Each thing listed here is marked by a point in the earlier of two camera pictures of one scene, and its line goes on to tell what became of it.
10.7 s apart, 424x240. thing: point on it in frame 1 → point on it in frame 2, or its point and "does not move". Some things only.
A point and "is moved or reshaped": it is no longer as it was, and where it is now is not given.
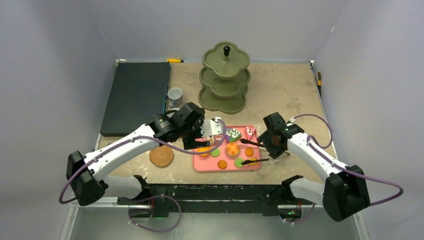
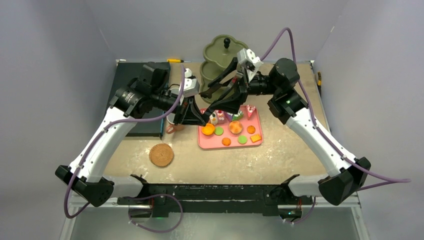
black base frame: x=163 y=199 does not move
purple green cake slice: x=232 y=135 → x=232 y=117
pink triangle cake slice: x=250 y=130 → x=250 y=109
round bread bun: x=232 y=149 → x=235 y=127
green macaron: x=237 y=163 → x=242 y=139
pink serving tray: x=239 y=151 is moved or reshaped
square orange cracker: x=253 y=164 → x=255 y=138
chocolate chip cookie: x=249 y=152 → x=251 y=129
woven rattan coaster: x=162 y=156 does not move
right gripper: x=263 y=143 → x=238 y=85
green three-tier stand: x=224 y=78 is moved or reshaped
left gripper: x=189 y=143 → x=189 y=112
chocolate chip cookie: x=222 y=164 → x=226 y=141
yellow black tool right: x=319 y=82 does not move
